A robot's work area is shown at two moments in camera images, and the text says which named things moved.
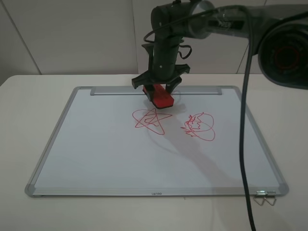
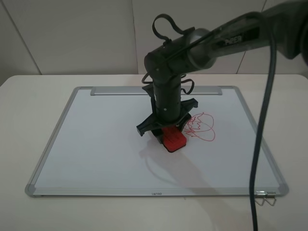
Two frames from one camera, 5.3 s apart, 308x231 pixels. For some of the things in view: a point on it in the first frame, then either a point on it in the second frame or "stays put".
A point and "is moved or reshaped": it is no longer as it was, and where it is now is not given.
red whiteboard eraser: x=161 y=98 is moved or reshaped
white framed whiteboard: x=120 y=146 stays put
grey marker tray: x=138 y=90 stays put
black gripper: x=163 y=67 to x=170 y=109
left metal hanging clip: x=260 y=194 stays put
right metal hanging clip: x=271 y=194 stays put
